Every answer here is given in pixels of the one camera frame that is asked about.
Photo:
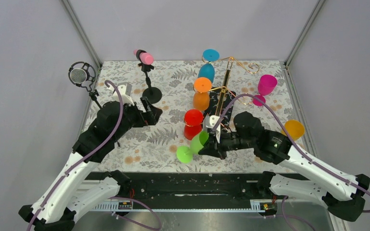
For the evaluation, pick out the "gold wire wine glass rack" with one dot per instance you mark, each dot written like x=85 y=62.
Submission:
x=221 y=96

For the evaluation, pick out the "floral patterned table cloth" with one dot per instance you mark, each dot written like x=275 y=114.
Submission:
x=153 y=149

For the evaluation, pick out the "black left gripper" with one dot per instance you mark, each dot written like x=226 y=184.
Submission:
x=150 y=117

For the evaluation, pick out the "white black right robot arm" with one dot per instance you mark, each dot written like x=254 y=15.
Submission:
x=340 y=193

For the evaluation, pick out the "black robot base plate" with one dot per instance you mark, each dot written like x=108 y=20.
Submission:
x=195 y=190

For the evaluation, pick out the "orange plastic wine glass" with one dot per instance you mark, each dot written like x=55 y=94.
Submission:
x=201 y=99

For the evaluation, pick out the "red plastic wine glass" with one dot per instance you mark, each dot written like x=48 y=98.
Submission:
x=193 y=119

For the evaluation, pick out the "green plastic wine glass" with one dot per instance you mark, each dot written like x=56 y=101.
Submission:
x=185 y=153

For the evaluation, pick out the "pink microphone on black stand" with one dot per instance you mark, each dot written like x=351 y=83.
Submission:
x=153 y=94

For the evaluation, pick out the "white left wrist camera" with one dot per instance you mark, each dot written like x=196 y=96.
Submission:
x=125 y=89

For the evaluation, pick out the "grey studio microphone on stand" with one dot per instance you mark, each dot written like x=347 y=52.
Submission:
x=83 y=75

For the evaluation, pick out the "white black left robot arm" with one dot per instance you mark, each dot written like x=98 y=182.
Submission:
x=58 y=209

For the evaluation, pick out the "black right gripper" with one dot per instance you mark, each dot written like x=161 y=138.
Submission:
x=219 y=145

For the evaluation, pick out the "magenta plastic wine glass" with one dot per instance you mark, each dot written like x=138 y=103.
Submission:
x=266 y=85

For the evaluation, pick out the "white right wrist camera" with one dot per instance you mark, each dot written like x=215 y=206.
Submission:
x=212 y=126

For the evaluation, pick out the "yellow plastic wine glass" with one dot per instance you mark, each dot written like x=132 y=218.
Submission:
x=295 y=129

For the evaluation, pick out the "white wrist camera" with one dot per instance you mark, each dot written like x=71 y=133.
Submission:
x=212 y=126
x=125 y=89

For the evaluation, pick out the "blue plastic wine glass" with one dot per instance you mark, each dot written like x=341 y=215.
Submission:
x=207 y=70

